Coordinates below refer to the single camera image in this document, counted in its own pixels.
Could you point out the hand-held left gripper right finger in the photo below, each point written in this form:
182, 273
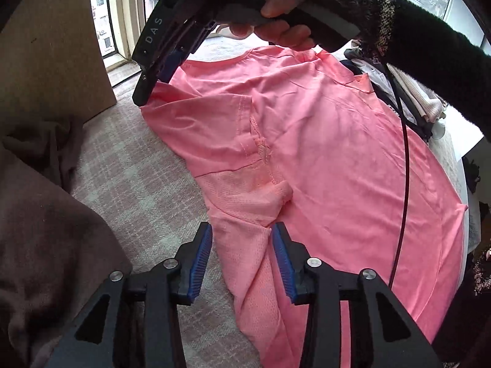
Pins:
282, 264

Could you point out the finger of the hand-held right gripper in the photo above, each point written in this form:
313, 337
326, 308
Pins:
172, 65
153, 34

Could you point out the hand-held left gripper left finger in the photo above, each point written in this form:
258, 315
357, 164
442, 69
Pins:
201, 264

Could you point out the pink t-shirt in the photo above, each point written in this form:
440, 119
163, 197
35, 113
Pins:
337, 161

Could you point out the person's right hand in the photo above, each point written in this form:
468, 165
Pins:
280, 36

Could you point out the apartment buildings outside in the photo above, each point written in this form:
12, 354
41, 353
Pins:
98, 7

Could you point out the plaid tablecloth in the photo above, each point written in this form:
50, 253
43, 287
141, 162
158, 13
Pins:
145, 199

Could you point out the large plywood board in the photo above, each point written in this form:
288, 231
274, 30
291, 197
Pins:
50, 53

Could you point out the beige knit cardigan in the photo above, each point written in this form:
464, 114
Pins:
422, 103

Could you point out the brown garment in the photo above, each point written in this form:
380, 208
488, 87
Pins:
46, 237

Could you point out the person's dark tweed jacket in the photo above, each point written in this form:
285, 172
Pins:
468, 326

